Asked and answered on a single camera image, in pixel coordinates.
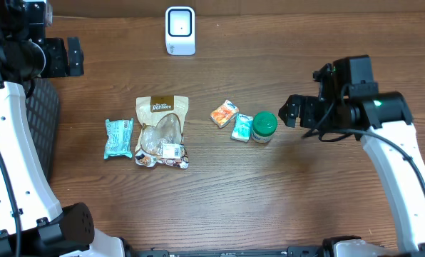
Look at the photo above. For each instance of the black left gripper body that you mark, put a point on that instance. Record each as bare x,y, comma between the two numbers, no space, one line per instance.
60,57

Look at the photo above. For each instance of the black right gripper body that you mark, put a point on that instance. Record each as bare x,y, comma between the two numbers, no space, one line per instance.
313,113

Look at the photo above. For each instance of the green lid jar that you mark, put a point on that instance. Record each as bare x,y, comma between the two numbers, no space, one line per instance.
264,126

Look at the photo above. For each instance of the teal tissue packet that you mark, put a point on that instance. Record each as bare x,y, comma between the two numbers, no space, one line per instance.
242,128

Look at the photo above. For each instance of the orange snack packet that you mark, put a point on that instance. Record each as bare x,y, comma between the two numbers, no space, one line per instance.
223,114

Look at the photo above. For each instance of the beige snack pouch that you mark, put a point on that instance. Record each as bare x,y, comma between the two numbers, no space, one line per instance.
161,138

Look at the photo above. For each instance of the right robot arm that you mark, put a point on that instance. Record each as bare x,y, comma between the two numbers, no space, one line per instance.
349,104

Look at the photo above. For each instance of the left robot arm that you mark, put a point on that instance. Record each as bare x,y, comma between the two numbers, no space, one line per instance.
32,220

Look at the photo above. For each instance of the white barcode scanner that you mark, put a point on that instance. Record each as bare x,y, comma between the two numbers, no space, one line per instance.
180,31

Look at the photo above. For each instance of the grey plastic mesh basket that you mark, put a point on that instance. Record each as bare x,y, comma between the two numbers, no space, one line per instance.
43,112

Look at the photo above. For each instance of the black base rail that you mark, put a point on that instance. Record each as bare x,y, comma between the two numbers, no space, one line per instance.
291,251

